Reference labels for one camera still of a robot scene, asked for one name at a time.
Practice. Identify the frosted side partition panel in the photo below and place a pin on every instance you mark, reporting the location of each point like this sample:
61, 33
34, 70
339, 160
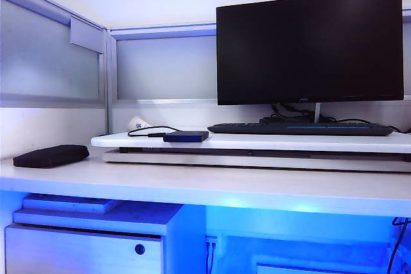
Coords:
45, 56

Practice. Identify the silver monitor stand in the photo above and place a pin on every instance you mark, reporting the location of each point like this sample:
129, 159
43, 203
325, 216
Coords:
317, 113

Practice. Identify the grey partition bracket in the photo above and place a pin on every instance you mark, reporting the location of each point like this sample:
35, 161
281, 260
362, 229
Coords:
86, 34

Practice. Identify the frosted rear partition panel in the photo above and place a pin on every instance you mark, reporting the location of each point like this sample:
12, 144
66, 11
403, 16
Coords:
163, 65

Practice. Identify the white round sticker object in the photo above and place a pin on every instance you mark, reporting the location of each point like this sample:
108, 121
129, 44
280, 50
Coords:
139, 124

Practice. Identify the black computer monitor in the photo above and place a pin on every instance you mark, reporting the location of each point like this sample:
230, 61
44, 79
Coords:
308, 46

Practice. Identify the white drawer cabinet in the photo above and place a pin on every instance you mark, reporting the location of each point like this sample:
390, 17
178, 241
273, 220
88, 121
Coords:
80, 248

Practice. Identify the black soft pouch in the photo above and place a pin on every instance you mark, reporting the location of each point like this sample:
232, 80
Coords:
51, 156

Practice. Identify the black keyboard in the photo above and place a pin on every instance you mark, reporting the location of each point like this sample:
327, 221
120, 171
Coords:
289, 129

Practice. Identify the black portable hard drive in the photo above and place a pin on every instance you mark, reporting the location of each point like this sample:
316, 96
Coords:
186, 136

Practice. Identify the flat white board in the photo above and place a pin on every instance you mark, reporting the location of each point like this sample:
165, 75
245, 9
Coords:
64, 202

